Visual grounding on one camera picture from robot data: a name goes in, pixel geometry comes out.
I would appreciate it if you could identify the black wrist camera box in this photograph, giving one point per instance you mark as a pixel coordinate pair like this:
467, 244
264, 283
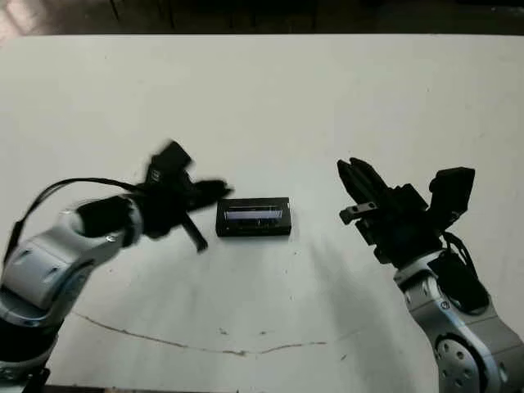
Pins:
168, 165
452, 192

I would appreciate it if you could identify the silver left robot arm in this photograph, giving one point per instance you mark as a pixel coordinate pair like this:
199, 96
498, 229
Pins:
61, 262

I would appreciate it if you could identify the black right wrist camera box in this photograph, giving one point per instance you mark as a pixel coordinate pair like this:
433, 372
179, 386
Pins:
452, 192

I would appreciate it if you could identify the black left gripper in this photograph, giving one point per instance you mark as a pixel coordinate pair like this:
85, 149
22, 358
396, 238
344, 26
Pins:
168, 209

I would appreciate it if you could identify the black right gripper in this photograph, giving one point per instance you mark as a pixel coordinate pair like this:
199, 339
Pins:
403, 229

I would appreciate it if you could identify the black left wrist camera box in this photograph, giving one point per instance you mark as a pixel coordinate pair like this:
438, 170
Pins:
168, 165

